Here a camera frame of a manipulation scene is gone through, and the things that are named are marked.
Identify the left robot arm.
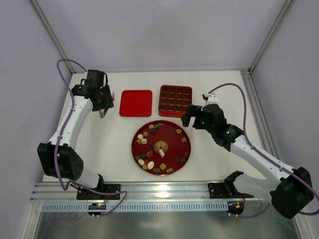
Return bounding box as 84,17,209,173
37,70,114,189

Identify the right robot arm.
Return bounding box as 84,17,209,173
181,94,315,219

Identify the red chocolate box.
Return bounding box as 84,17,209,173
158,85,192,118

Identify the tan fluted chocolate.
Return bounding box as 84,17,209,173
160,163,166,170

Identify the brown oval chocolate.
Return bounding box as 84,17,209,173
146,151,153,157

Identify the white oval chocolate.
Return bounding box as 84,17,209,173
147,161,155,170

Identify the white swirl chocolate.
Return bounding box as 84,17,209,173
138,159,145,165

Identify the red tin lid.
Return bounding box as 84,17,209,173
119,90,153,117

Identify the round red tray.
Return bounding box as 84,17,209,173
131,120,191,176

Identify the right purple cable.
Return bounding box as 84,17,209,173
204,83,319,219

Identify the right side rail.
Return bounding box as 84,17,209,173
241,70,280,158

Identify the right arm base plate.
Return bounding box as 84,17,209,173
208,182,243,199

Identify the slotted cable duct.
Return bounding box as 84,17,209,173
41,201,228,213

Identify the aluminium front rail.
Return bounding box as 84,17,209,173
29,180,257,203

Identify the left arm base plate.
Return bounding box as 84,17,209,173
76,184,121,201

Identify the right frame post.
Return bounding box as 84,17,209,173
248,0,296,75

